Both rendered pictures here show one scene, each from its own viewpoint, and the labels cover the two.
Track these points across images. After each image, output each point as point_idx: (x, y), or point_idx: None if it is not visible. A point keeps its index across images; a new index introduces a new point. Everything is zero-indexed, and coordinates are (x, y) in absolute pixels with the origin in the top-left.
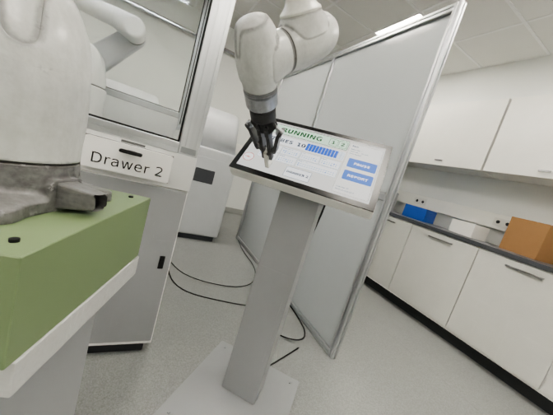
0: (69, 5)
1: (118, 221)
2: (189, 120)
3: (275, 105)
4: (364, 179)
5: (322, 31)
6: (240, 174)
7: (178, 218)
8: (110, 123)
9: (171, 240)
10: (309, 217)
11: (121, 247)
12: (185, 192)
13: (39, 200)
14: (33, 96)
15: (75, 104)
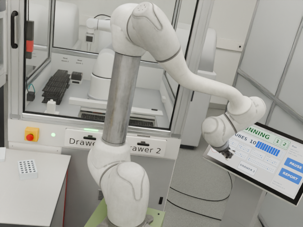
0: (145, 179)
1: None
2: (176, 117)
3: (227, 146)
4: (294, 178)
5: (252, 118)
6: (209, 161)
7: (170, 175)
8: (131, 127)
9: (166, 188)
10: (258, 192)
11: None
12: (174, 159)
13: None
14: (140, 211)
15: (147, 204)
